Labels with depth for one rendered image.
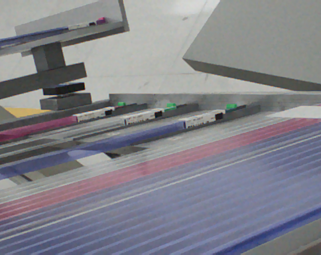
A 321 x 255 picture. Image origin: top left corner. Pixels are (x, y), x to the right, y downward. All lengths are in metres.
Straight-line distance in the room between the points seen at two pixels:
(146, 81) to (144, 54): 0.16
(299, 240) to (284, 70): 0.73
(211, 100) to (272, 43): 0.25
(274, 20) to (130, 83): 1.48
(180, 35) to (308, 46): 1.52
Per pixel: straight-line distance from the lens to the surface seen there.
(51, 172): 1.29
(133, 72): 2.62
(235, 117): 0.81
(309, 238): 0.34
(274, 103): 0.82
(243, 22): 1.21
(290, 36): 1.11
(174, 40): 2.56
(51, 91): 1.05
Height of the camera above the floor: 1.24
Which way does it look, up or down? 34 degrees down
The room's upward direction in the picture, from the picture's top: 49 degrees counter-clockwise
